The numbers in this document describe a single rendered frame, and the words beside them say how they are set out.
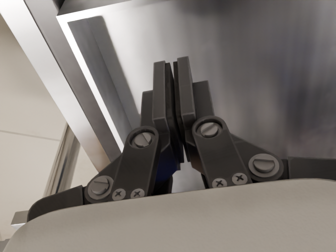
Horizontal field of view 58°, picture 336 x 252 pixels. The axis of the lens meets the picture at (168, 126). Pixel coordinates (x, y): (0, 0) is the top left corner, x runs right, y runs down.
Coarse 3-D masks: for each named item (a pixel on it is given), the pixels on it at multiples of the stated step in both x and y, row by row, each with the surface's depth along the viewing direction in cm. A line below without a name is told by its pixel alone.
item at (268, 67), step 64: (64, 0) 17; (128, 0) 15; (192, 0) 19; (256, 0) 19; (320, 0) 19; (128, 64) 22; (192, 64) 22; (256, 64) 22; (320, 64) 22; (128, 128) 26; (256, 128) 27; (320, 128) 27
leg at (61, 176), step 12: (72, 132) 72; (60, 144) 70; (72, 144) 70; (60, 156) 67; (72, 156) 68; (60, 168) 65; (72, 168) 67; (48, 180) 63; (60, 180) 63; (48, 192) 60
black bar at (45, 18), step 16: (32, 0) 17; (48, 0) 17; (32, 16) 18; (48, 16) 18; (48, 32) 18; (64, 48) 19; (64, 64) 20; (80, 80) 21; (80, 96) 22; (96, 112) 23; (96, 128) 24; (112, 144) 25; (112, 160) 27
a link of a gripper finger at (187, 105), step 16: (176, 64) 13; (176, 80) 12; (176, 96) 12; (192, 96) 11; (208, 96) 12; (176, 112) 11; (192, 112) 11; (208, 112) 12; (192, 144) 11; (240, 144) 10; (192, 160) 12; (256, 160) 10; (272, 160) 9; (256, 176) 9; (272, 176) 9
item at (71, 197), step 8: (64, 192) 11; (72, 192) 11; (80, 192) 11; (40, 200) 11; (48, 200) 11; (56, 200) 10; (64, 200) 10; (72, 200) 10; (80, 200) 10; (32, 208) 10; (40, 208) 10; (48, 208) 10; (56, 208) 10; (32, 216) 10
